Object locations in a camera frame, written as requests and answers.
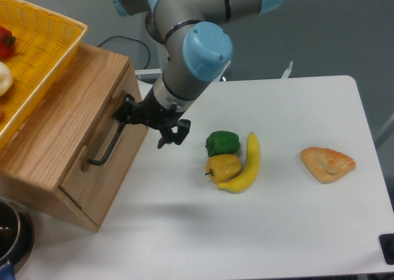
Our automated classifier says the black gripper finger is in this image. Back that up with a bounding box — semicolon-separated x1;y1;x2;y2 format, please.
157;119;191;149
111;94;139;135

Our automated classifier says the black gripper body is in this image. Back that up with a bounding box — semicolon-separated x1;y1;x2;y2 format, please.
137;88;182;130

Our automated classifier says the wooden top drawer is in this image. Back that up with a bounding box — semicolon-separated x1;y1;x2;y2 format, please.
60;65;148;231

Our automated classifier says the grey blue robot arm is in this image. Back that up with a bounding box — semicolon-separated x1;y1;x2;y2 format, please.
113;0;284;146

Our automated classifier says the wooden drawer cabinet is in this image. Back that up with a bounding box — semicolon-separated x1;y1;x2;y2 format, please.
1;44;134;227

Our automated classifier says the green bell pepper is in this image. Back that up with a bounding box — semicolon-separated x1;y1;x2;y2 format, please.
205;130;241;157

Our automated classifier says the yellow bell pepper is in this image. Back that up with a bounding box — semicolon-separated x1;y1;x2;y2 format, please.
205;154;242;183

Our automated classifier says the yellow banana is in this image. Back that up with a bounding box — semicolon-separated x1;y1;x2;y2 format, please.
217;132;260;193

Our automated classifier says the yellow plastic basket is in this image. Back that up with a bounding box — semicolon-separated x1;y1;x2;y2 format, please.
1;0;87;146

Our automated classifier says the white round vegetable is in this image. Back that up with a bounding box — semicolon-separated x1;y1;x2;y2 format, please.
0;62;14;96

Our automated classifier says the red bell pepper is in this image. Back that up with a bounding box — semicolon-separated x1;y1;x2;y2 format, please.
0;26;16;58

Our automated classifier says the triangular pastry bread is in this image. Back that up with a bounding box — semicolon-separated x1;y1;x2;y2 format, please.
300;146;356;184

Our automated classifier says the dark metal pot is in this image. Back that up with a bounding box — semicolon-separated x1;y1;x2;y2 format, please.
1;199;35;279

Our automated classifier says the black table corner device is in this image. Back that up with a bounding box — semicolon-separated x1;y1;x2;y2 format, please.
379;233;394;265

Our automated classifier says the black cable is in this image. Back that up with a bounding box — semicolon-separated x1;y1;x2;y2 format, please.
97;35;151;70

